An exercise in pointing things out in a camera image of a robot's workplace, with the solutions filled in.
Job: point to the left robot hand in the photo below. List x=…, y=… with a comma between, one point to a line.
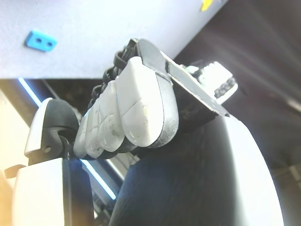
x=145, y=113

